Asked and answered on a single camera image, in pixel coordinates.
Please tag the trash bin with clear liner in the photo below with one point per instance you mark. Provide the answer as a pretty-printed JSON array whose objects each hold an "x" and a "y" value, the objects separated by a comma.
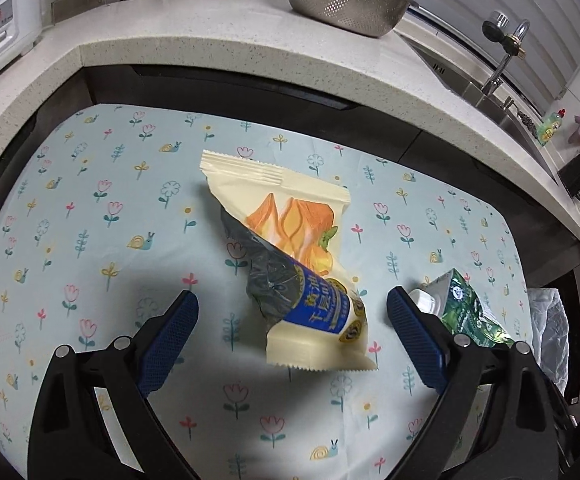
[{"x": 550, "y": 329}]

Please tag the floral tablecloth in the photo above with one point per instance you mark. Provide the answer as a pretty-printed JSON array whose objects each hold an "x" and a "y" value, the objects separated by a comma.
[{"x": 111, "y": 218}]

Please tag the white crumpled tissue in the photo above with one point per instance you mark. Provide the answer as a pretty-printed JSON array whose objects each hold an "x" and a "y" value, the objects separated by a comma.
[{"x": 426, "y": 302}]

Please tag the green dish soap bottle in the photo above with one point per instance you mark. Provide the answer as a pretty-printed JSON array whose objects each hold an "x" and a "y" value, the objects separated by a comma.
[{"x": 550, "y": 125}]

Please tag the black kettle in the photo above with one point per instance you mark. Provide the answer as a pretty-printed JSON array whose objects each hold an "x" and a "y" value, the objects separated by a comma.
[{"x": 569, "y": 176}]

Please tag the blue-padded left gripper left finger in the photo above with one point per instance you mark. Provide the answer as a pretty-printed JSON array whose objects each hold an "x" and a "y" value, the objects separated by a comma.
[{"x": 68, "y": 438}]

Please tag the cream bread wrapper with orange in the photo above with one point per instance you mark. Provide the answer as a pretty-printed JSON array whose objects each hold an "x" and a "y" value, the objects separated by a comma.
[{"x": 289, "y": 224}]

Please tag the chrome faucet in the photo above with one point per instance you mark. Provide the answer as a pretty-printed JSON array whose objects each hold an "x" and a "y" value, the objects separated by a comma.
[{"x": 495, "y": 29}]

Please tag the dark scrubber by sink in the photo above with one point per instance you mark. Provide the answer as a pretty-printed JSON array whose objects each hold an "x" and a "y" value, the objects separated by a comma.
[{"x": 527, "y": 122}]

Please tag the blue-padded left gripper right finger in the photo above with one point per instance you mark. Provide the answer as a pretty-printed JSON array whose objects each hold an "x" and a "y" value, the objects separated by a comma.
[{"x": 516, "y": 439}]

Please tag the steel sink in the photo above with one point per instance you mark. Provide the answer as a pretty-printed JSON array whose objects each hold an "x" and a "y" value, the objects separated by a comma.
[{"x": 463, "y": 72}]

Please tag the green printed wrapper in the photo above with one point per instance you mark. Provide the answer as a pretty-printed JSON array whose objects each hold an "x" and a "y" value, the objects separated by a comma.
[{"x": 461, "y": 311}]

